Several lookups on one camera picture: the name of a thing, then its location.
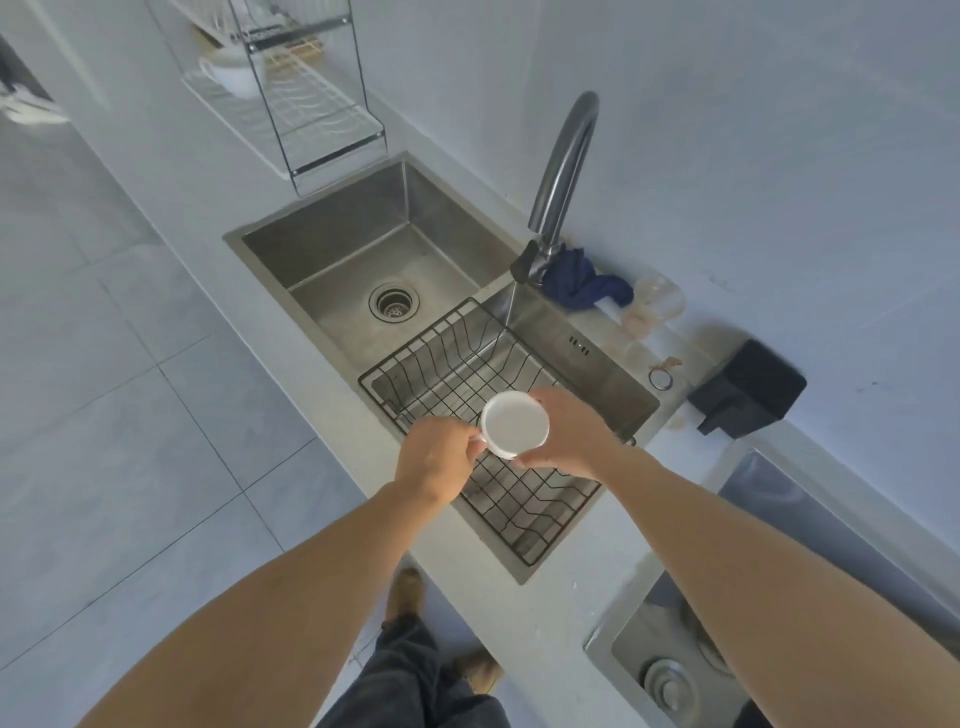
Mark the round metal sink drain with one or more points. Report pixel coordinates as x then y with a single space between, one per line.
393 301

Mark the person's left forearm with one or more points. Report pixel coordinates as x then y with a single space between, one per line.
255 607

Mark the person's left hand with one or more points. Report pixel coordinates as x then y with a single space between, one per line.
429 461

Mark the blue cloth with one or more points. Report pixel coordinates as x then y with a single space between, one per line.
579 281

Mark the person's left fingers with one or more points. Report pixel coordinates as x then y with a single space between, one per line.
475 442

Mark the clear plastic cup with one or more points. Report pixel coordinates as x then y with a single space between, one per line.
660 296

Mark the dark grey trousers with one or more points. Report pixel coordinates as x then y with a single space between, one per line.
409 682

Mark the grey curved faucet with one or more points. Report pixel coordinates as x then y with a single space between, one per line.
559 180

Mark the white shoe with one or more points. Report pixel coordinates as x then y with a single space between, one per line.
34 105

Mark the white mug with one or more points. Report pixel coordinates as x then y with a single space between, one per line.
229 73

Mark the white cup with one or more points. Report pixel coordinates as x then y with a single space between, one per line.
514 424

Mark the small stainless steel sink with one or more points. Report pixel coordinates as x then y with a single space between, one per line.
795 525

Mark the brown shoe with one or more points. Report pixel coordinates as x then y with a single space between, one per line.
480 669
405 596

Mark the person's right thumb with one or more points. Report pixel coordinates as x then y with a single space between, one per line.
534 458

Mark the round chrome sink plug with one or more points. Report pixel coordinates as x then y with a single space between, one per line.
667 684

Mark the person's right hand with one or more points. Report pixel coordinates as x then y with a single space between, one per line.
577 439

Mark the black plastic box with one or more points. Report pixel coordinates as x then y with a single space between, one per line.
750 386

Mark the person's right forearm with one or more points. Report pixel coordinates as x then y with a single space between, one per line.
780 585

